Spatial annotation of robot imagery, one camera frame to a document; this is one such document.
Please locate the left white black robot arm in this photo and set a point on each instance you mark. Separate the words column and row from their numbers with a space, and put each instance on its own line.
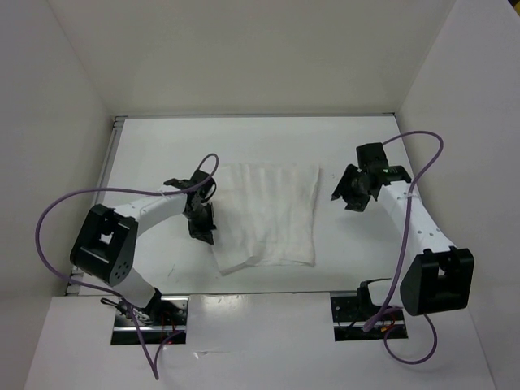
column 106, row 244

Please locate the white pleated skirt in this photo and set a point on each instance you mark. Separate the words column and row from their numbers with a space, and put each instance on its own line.
column 264, row 215

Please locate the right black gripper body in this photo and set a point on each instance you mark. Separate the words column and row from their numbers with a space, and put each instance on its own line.
column 357, row 189

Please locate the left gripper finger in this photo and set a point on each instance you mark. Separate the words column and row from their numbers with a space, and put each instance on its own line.
column 210, row 217
column 202, row 231

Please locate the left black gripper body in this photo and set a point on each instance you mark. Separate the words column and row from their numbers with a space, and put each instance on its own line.
column 199, row 216

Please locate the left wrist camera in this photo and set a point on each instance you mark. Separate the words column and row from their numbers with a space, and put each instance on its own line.
column 202, row 181

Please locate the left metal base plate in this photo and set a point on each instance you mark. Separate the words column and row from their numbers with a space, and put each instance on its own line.
column 170, row 326

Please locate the metal base plate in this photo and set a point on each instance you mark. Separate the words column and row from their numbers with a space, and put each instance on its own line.
column 170, row 326
column 348, row 320

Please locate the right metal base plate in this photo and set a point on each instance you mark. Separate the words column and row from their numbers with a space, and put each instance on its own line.
column 348, row 320

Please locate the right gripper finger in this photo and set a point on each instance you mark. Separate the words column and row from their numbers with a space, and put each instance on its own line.
column 346, row 187
column 356, row 201

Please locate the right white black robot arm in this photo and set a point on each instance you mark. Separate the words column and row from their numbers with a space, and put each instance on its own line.
column 433, row 275

